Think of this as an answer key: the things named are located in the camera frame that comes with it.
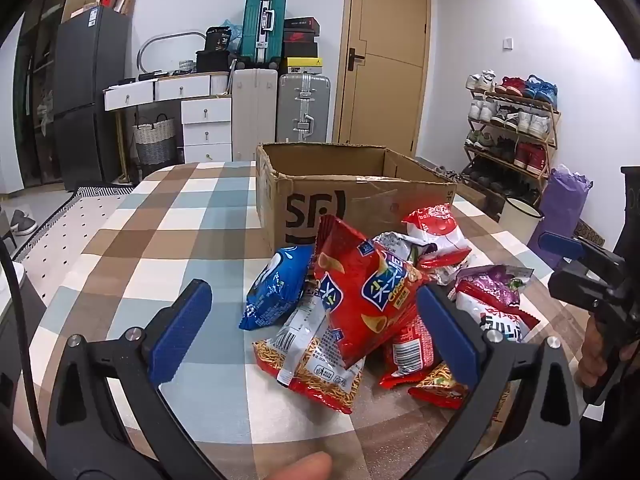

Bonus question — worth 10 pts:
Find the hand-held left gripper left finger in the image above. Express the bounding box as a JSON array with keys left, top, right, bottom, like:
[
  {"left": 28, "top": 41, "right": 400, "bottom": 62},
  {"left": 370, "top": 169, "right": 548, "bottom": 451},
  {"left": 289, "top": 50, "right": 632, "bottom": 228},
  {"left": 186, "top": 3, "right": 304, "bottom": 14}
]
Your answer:
[{"left": 46, "top": 279, "right": 213, "bottom": 480}]

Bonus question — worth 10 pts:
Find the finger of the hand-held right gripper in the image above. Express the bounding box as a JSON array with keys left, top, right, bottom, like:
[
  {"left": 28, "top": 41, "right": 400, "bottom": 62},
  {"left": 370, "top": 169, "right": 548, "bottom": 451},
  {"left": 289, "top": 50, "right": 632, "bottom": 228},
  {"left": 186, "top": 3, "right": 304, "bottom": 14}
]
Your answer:
[
  {"left": 548, "top": 259, "right": 628, "bottom": 313},
  {"left": 539, "top": 231, "right": 626, "bottom": 273}
]

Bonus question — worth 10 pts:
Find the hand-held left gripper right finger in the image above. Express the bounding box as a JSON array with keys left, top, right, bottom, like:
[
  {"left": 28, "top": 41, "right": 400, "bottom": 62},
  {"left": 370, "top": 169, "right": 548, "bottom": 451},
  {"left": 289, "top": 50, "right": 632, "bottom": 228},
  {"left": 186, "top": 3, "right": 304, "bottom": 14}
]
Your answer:
[{"left": 416, "top": 284, "right": 583, "bottom": 480}]

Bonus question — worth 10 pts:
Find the large red chip packet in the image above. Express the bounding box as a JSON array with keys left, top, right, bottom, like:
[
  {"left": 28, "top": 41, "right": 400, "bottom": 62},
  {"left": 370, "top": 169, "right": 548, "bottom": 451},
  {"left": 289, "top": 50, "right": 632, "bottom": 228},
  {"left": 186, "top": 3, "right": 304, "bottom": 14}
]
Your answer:
[{"left": 312, "top": 214, "right": 431, "bottom": 368}]

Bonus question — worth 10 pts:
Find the red and white snack packet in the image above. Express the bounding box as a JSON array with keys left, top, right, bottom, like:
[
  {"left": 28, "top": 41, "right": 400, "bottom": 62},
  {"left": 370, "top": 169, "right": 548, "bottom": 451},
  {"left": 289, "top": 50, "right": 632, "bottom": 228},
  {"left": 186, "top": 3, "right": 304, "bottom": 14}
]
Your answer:
[{"left": 401, "top": 203, "right": 473, "bottom": 267}]

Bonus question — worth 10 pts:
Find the blue cookie packet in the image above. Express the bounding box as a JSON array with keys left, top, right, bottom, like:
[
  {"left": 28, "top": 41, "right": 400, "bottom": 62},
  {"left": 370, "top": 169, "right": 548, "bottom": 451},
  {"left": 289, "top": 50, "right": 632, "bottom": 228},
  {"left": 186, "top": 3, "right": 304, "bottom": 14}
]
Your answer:
[{"left": 239, "top": 246, "right": 316, "bottom": 331}]

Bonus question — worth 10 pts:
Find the brown cardboard box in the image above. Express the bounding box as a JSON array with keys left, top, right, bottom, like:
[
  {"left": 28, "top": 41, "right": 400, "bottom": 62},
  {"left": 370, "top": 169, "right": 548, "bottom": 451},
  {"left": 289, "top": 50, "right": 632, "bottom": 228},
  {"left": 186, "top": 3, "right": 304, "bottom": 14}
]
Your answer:
[{"left": 255, "top": 142, "right": 458, "bottom": 257}]

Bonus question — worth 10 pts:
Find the person's right hand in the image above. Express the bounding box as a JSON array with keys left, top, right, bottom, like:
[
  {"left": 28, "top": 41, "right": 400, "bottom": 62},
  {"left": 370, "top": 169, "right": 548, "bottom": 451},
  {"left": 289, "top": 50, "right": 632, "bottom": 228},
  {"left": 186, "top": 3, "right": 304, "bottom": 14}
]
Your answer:
[{"left": 575, "top": 317, "right": 638, "bottom": 391}]

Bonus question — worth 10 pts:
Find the person's left hand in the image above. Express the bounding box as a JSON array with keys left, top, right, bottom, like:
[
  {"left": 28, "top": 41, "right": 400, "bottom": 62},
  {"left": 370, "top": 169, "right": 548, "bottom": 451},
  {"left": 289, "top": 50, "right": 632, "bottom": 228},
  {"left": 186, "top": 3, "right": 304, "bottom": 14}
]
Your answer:
[{"left": 264, "top": 452, "right": 332, "bottom": 480}]

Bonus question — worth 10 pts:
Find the purple bag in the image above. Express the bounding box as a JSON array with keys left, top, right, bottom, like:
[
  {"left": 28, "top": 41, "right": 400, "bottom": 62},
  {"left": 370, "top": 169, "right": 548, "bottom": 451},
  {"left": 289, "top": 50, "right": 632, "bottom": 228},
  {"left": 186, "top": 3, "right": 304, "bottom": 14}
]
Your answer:
[{"left": 527, "top": 165, "right": 593, "bottom": 271}]

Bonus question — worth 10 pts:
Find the small red snack packet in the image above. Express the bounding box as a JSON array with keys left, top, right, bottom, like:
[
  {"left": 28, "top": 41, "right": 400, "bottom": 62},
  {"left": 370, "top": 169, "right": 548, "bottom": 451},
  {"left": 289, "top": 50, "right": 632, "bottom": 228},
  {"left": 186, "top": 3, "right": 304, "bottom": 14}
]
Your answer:
[{"left": 377, "top": 310, "right": 442, "bottom": 391}]

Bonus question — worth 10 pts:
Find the white enamel bucket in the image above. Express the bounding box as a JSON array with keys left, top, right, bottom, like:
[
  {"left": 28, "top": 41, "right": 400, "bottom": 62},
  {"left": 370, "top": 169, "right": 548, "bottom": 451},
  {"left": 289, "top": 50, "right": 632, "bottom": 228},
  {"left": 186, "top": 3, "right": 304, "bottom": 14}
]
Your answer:
[{"left": 498, "top": 196, "right": 545, "bottom": 243}]

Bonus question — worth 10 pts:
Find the red orange noodle snack packet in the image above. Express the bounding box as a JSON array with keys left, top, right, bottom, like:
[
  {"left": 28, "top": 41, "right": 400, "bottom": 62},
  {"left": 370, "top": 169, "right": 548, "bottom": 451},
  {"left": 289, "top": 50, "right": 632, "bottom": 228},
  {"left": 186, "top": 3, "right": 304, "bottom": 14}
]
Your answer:
[{"left": 407, "top": 362, "right": 471, "bottom": 411}]

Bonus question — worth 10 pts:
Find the purple green snack packet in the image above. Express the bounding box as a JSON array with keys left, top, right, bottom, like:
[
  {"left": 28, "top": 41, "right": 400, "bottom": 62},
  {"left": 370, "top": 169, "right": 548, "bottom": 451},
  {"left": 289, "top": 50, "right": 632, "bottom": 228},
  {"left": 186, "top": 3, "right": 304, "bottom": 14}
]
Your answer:
[{"left": 452, "top": 264, "right": 536, "bottom": 306}]

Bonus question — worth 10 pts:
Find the checkered blanket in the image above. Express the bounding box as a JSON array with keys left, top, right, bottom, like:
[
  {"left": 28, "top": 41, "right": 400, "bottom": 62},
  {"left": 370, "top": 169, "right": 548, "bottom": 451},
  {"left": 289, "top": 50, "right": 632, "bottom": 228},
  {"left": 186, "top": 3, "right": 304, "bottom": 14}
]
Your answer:
[{"left": 12, "top": 160, "right": 601, "bottom": 480}]

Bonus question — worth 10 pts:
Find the silver green snack packet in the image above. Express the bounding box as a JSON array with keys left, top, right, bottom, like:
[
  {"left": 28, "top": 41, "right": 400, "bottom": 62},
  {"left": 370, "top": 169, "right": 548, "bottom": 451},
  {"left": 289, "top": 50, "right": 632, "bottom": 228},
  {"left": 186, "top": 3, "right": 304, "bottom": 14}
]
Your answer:
[{"left": 372, "top": 231, "right": 437, "bottom": 267}]

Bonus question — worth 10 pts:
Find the wooden shoe rack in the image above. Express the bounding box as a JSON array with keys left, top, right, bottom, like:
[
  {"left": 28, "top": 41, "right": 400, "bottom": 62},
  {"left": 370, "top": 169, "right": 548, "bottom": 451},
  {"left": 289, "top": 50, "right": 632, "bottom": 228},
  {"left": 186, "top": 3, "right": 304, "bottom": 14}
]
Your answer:
[{"left": 460, "top": 85, "right": 562, "bottom": 211}]

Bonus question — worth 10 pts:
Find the silver orange noodle snack packet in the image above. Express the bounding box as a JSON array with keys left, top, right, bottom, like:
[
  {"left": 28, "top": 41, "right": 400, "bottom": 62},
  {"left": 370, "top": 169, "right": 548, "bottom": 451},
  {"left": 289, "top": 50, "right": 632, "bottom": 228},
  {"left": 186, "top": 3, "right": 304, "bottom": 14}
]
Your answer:
[{"left": 252, "top": 285, "right": 368, "bottom": 415}]

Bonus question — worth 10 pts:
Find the scattered sneakers group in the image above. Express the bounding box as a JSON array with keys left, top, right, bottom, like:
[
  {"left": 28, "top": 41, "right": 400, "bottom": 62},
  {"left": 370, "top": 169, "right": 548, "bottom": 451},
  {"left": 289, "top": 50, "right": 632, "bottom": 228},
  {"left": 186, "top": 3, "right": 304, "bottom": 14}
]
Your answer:
[{"left": 432, "top": 165, "right": 463, "bottom": 186}]

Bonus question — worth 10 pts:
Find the black white patterned rug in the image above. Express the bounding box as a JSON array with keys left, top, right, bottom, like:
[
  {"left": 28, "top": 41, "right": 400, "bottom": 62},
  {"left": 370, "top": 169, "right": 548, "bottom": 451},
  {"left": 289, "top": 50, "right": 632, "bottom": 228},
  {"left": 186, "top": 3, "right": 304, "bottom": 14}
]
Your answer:
[{"left": 12, "top": 185, "right": 136, "bottom": 306}]

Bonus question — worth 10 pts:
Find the woven laundry basket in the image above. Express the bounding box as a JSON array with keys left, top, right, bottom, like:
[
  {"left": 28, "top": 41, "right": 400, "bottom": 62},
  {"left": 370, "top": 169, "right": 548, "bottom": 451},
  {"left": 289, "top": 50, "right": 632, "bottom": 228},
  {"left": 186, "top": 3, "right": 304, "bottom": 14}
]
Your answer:
[{"left": 132, "top": 114, "right": 177, "bottom": 165}]

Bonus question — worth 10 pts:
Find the white drawer dresser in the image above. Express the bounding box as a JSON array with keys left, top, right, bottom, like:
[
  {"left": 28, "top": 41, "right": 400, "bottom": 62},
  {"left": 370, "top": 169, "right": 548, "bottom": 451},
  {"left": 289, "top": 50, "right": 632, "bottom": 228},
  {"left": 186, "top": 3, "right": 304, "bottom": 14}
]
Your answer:
[{"left": 103, "top": 72, "right": 233, "bottom": 163}]

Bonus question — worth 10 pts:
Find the beige suitcase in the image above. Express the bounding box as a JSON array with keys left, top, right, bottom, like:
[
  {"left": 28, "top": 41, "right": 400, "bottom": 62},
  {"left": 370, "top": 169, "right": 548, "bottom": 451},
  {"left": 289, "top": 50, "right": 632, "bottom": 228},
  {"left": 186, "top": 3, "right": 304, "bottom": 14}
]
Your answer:
[{"left": 231, "top": 67, "right": 279, "bottom": 162}]

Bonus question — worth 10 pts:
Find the dark grey refrigerator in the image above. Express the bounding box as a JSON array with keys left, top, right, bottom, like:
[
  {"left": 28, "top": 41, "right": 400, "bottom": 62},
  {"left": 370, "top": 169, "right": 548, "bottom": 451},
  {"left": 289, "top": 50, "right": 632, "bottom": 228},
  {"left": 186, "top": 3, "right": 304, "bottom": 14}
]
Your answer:
[{"left": 52, "top": 6, "right": 133, "bottom": 192}]

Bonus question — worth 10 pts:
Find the wooden door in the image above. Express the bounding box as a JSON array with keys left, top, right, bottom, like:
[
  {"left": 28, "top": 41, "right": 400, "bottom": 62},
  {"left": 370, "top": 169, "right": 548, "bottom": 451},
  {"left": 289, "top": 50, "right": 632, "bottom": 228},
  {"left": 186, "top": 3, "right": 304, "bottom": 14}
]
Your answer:
[{"left": 334, "top": 0, "right": 432, "bottom": 158}]

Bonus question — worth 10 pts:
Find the silver suitcase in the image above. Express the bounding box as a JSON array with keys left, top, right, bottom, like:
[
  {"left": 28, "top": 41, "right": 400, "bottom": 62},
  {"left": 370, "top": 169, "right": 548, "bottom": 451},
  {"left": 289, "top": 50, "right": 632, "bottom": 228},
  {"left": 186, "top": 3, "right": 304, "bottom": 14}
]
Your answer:
[{"left": 276, "top": 74, "right": 332, "bottom": 145}]

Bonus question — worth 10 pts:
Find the black storage box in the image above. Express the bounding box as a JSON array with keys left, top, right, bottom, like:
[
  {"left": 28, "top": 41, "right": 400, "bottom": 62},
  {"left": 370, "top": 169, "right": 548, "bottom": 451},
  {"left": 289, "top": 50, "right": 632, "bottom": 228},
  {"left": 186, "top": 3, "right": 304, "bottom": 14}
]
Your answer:
[{"left": 195, "top": 50, "right": 232, "bottom": 73}]

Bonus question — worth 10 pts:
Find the oval mirror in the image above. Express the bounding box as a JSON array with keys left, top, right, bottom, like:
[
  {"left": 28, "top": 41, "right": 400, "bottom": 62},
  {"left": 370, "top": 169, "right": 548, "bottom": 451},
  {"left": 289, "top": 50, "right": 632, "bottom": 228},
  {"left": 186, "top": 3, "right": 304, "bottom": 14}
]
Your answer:
[{"left": 136, "top": 31, "right": 207, "bottom": 76}]

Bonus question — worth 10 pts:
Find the glass door wardrobe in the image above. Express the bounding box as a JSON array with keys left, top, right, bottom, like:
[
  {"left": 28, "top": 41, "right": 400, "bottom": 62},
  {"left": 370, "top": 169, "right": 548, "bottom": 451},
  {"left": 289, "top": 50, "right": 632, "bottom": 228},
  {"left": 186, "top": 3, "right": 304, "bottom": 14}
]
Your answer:
[{"left": 12, "top": 0, "right": 66, "bottom": 196}]

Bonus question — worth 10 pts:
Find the yellow white shoe box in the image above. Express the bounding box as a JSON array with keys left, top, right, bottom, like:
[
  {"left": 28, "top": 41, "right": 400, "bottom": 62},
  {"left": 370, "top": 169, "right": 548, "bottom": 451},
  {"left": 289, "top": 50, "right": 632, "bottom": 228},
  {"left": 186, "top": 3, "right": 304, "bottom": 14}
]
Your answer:
[{"left": 280, "top": 57, "right": 323, "bottom": 77}]

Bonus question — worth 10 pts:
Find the black pouch bag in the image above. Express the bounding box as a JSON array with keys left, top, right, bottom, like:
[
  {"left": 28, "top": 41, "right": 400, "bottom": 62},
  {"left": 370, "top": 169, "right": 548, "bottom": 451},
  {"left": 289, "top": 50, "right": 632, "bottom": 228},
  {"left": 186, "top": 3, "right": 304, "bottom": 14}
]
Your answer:
[{"left": 206, "top": 26, "right": 235, "bottom": 52}]

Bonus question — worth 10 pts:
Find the blue plastic bag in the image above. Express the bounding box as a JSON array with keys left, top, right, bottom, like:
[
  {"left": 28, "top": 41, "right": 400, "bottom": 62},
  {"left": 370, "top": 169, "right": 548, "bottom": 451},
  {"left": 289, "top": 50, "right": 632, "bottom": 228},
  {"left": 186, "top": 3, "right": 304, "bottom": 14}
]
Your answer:
[{"left": 222, "top": 19, "right": 246, "bottom": 53}]

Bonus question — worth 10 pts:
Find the plain black shoe box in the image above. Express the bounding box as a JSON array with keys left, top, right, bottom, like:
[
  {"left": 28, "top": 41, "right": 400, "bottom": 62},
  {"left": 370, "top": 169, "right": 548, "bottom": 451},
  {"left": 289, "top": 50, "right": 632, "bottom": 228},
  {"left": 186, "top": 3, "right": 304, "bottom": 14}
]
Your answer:
[{"left": 282, "top": 41, "right": 319, "bottom": 59}]

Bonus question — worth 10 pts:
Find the teal suitcase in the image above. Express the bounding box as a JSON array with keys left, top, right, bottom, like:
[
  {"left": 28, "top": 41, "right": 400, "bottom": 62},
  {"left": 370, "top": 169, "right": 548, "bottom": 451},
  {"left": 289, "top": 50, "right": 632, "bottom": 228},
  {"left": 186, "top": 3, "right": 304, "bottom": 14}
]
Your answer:
[{"left": 239, "top": 0, "right": 287, "bottom": 69}]

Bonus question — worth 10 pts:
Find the black cable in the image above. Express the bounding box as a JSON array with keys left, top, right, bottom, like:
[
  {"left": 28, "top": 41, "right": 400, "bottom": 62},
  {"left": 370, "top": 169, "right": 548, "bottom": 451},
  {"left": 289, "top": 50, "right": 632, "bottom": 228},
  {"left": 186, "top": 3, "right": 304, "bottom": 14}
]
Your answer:
[{"left": 0, "top": 240, "right": 47, "bottom": 480}]

